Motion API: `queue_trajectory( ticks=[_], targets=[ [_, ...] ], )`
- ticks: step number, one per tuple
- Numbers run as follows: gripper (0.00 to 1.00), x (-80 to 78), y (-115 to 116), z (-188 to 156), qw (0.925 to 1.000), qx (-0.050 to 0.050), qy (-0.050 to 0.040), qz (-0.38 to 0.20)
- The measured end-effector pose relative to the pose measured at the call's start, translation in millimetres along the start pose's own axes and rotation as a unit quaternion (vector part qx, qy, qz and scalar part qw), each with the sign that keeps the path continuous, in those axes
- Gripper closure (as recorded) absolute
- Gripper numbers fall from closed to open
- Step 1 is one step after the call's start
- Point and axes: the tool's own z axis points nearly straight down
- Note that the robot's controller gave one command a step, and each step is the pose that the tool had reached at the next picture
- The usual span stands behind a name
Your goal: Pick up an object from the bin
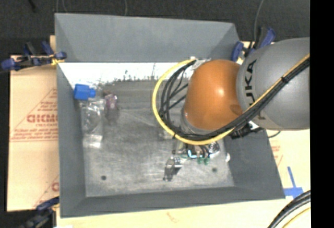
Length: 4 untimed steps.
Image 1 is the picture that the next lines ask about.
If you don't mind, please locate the clear plastic bottle blue cap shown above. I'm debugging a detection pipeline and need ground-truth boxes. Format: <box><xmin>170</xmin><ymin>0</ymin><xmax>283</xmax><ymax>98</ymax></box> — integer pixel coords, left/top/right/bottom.
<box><xmin>73</xmin><ymin>83</ymin><xmax>105</xmax><ymax>150</ymax></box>

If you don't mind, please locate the purple and dark small object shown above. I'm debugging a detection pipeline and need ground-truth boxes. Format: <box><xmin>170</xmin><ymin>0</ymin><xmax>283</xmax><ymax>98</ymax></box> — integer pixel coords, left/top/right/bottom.
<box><xmin>103</xmin><ymin>92</ymin><xmax>120</xmax><ymax>125</ymax></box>

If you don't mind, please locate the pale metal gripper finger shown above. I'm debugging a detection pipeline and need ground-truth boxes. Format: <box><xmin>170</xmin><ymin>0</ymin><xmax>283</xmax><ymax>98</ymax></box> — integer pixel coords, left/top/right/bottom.
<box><xmin>163</xmin><ymin>166</ymin><xmax>183</xmax><ymax>182</ymax></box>
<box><xmin>165</xmin><ymin>157</ymin><xmax>183</xmax><ymax>172</ymax></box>

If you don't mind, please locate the brown cardboard board red print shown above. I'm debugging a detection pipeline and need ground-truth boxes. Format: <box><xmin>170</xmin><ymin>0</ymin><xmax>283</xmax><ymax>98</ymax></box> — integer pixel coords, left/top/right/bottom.
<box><xmin>6</xmin><ymin>35</ymin><xmax>61</xmax><ymax>212</ymax></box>

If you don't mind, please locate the grey metal bin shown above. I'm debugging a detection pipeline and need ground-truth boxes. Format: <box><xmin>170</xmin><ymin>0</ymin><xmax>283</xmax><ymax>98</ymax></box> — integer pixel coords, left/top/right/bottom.
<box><xmin>54</xmin><ymin>13</ymin><xmax>285</xmax><ymax>219</ymax></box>

